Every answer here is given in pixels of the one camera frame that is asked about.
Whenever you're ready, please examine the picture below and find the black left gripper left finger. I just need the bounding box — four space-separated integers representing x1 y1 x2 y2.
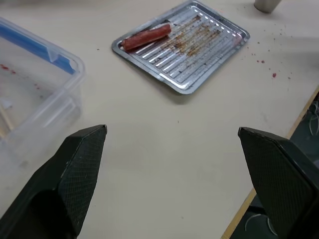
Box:
0 124 108 239

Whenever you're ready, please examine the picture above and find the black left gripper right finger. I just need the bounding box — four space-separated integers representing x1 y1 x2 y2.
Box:
237 126 319 239

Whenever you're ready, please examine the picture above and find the clear plastic container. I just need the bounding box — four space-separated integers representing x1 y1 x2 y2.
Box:
0 16 86 160

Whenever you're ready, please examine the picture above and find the red sausage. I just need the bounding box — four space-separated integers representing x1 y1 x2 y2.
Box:
121 23 172 52

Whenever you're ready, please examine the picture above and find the ribbed metal baking tray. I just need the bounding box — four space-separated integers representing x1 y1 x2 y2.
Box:
112 0 251 95

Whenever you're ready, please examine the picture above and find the silver metal cup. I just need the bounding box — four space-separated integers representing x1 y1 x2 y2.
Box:
254 0 281 13

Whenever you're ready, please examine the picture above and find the white cable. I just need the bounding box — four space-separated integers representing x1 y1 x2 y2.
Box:
308 101 319 136

